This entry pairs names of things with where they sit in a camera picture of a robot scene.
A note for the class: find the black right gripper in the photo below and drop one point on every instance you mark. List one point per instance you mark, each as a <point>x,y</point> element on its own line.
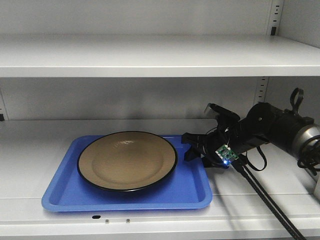
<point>230,130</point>

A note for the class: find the blue plastic tray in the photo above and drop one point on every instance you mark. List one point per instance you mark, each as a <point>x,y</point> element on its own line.
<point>187,188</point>

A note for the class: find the beige plate with black rim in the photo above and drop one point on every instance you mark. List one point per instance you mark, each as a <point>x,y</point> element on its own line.
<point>127,161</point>

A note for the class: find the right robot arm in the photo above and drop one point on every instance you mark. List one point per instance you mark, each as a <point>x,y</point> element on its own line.
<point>286,129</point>

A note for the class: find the white upper cabinet shelf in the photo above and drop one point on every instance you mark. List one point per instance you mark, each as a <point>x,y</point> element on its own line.
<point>155,56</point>

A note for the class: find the white cabinet shelf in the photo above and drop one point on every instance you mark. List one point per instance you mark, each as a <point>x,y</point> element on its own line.
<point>155,56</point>
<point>31,151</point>

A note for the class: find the white lower cabinet shelf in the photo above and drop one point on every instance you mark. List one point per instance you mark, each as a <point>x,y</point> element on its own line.
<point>31,151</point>

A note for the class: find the green right circuit board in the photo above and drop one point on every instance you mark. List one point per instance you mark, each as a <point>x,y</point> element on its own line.
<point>226,154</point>

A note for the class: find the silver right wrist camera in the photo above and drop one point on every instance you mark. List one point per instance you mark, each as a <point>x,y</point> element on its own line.
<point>210,111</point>

